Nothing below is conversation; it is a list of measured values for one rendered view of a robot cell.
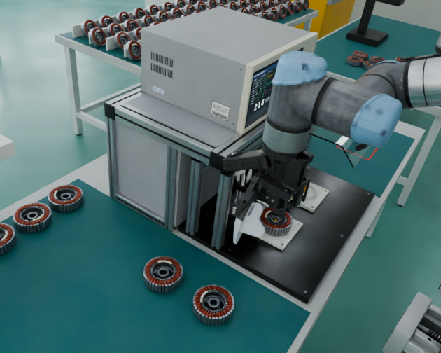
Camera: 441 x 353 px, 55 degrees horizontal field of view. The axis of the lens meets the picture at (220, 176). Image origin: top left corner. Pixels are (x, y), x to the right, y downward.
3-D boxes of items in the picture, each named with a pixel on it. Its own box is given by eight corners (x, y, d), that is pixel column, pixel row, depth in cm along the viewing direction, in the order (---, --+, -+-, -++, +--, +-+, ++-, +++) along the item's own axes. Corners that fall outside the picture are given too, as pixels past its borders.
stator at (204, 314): (238, 300, 119) (240, 292, 116) (224, 333, 110) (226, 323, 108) (201, 286, 121) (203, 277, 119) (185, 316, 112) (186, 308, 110)
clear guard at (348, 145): (376, 139, 150) (381, 125, 147) (353, 168, 133) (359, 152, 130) (294, 108, 164) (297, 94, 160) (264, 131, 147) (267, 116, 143)
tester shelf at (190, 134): (320, 94, 161) (323, 83, 158) (222, 171, 113) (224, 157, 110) (225, 61, 179) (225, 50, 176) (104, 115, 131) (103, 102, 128)
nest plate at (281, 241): (302, 225, 144) (303, 223, 143) (283, 251, 134) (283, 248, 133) (264, 207, 150) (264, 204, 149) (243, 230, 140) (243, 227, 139)
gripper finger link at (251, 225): (248, 257, 75) (273, 211, 74) (222, 239, 78) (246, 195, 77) (255, 257, 77) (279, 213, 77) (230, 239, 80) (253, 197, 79)
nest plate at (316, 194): (329, 192, 161) (330, 190, 161) (313, 212, 151) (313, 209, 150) (293, 177, 167) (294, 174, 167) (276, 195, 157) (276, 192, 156)
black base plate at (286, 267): (373, 197, 166) (375, 193, 164) (306, 305, 120) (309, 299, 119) (269, 153, 184) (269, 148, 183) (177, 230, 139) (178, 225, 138)
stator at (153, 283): (179, 295, 118) (180, 287, 115) (139, 291, 118) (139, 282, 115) (185, 265, 127) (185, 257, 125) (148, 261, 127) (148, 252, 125)
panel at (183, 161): (271, 148, 184) (284, 83, 166) (176, 227, 137) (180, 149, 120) (269, 146, 184) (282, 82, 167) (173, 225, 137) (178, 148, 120)
